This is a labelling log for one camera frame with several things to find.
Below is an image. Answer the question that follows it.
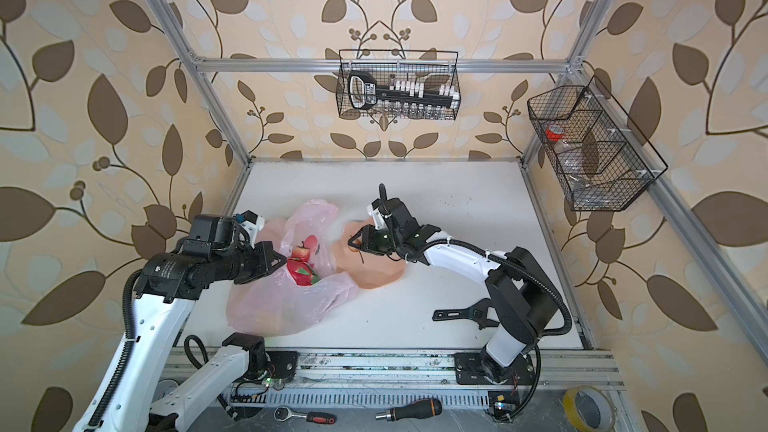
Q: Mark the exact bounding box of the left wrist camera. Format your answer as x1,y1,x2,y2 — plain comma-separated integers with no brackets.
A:
180,210,265,258

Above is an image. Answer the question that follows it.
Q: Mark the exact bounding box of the yellow tape roll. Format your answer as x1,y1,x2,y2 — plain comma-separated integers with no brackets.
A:
563,385,617,432

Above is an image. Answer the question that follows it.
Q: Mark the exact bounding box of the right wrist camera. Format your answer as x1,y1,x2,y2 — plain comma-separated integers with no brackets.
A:
366,204,389,230

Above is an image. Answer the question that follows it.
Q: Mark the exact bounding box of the ratchet wrench red handle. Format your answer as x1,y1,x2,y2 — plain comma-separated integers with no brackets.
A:
274,406,337,425

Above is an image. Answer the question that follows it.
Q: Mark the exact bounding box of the pink dragon fruit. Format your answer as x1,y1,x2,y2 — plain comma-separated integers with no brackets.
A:
286,259,320,287

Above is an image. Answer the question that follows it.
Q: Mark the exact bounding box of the pink plastic bag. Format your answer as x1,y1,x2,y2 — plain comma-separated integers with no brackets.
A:
226,199,358,337

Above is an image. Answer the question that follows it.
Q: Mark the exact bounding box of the black wire basket back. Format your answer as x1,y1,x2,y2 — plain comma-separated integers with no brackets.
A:
335,47,462,121

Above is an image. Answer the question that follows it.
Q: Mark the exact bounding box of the pink wavy plate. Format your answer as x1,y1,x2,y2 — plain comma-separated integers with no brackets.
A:
331,219,406,290

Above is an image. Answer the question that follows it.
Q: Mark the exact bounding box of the black wire basket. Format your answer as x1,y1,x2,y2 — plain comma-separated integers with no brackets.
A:
527,76,668,212
335,47,462,121

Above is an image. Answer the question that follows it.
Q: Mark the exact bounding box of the black wire basket right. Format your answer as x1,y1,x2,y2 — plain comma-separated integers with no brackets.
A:
527,76,668,212

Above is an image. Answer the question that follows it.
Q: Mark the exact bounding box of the black socket set holder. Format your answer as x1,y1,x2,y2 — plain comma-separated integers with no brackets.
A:
346,71,461,112

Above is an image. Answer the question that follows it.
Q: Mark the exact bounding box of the black adjustable wrench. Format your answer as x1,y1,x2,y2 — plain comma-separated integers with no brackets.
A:
432,298,499,330

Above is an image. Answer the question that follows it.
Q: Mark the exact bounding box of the black orange screwdriver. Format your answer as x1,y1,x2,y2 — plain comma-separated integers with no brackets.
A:
375,398,443,422

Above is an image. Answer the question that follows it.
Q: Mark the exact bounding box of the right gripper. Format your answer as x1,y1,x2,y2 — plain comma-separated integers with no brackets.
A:
349,225,403,255

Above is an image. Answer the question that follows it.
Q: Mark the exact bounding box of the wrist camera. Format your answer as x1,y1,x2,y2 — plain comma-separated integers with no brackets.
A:
180,210,265,258
366,204,389,230

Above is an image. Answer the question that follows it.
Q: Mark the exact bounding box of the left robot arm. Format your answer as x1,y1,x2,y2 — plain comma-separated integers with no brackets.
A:
74,238,287,431

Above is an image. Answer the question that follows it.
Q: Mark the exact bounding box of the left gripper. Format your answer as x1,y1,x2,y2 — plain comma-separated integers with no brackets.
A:
210,239,289,283

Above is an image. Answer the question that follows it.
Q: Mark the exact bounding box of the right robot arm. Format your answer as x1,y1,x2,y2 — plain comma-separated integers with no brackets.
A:
347,197,573,384

